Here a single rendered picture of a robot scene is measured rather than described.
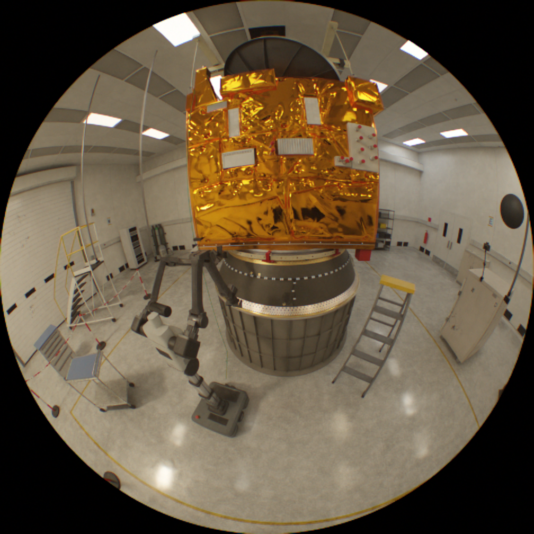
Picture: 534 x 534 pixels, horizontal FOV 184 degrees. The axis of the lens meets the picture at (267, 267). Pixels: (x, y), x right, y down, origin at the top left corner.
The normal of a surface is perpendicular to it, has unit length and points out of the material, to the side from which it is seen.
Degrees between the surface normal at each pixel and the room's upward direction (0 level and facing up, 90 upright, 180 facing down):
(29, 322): 90
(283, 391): 0
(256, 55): 126
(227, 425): 0
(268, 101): 87
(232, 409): 0
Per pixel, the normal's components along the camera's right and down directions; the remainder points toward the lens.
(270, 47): -0.45, 0.83
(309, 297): 0.09, -0.07
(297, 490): -0.06, -0.91
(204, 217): -0.13, 0.34
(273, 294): -0.23, -0.06
